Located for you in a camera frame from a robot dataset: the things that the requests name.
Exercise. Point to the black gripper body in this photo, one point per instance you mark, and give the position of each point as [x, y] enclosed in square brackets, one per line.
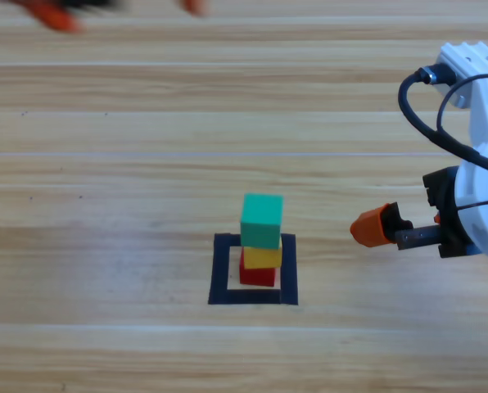
[84, 2]
[444, 192]

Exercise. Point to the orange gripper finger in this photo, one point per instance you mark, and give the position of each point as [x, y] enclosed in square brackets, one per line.
[436, 219]
[194, 6]
[55, 18]
[369, 229]

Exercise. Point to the green wooden cube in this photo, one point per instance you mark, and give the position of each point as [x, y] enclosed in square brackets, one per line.
[261, 225]

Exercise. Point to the yellow wooden cube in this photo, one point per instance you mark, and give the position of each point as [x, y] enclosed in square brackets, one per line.
[262, 258]

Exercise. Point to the red wooden cube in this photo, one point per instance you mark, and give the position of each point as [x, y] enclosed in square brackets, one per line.
[257, 276]

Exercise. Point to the black tape square outline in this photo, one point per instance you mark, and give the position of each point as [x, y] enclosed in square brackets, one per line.
[219, 270]

